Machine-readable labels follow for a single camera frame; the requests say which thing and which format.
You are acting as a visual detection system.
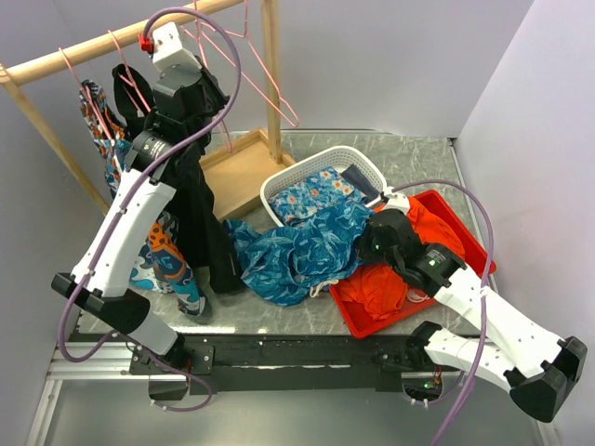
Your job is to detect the red plastic tray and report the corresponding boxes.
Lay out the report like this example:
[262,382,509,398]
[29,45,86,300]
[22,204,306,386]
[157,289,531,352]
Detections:
[330,190,487,338]

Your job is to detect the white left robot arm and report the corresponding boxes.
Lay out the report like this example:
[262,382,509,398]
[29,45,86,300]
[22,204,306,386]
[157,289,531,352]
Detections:
[51,56,243,374]

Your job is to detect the empty pink wire hanger rear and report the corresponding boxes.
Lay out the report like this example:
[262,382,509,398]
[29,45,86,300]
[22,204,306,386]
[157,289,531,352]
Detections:
[204,1,299,128]

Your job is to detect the pink wire hanger front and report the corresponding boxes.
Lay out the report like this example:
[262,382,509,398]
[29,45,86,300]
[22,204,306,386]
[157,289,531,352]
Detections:
[194,19,233,153]

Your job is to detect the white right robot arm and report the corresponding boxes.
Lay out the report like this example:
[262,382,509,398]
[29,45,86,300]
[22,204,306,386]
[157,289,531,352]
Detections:
[358,209,588,423]

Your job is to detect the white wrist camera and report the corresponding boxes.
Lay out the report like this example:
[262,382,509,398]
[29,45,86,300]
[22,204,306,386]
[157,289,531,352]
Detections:
[381,187,411,215]
[151,21,202,72]

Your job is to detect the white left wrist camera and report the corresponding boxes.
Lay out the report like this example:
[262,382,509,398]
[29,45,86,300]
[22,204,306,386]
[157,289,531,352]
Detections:
[151,21,202,72]

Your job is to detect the pink wire hanger far left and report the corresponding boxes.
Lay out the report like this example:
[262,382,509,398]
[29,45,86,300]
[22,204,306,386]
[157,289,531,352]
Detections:
[59,47,113,139]

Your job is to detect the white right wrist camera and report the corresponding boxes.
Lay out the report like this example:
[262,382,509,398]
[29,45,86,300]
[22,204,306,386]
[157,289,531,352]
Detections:
[381,187,411,215]

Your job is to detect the orange blue patterned shorts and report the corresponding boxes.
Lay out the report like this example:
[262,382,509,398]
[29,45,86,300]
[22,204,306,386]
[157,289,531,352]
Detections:
[79,71,203,315]

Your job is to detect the white perforated plastic basket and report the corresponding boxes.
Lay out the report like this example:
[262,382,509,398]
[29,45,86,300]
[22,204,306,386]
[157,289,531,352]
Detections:
[259,145,387,227]

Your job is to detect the pink wire hanger with black shorts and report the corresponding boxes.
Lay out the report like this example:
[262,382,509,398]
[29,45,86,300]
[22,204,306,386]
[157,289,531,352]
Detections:
[108,30,152,115]

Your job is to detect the dark navy folded garment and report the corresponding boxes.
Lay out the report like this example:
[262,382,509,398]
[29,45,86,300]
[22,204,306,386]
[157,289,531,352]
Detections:
[340,164,380,202]

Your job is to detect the blue floral shorts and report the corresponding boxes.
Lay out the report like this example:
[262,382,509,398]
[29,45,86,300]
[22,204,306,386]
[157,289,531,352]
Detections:
[269,166,370,227]

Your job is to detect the wooden clothes rack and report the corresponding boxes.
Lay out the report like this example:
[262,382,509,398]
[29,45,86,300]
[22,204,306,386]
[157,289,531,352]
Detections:
[0,0,298,219]

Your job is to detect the black sport shorts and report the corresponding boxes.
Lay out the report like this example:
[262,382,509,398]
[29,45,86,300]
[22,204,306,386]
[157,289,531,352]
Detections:
[112,65,244,294]

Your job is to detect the blue shark print shorts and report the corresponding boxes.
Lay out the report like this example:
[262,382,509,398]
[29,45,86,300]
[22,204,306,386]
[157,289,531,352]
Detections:
[224,202,373,307]

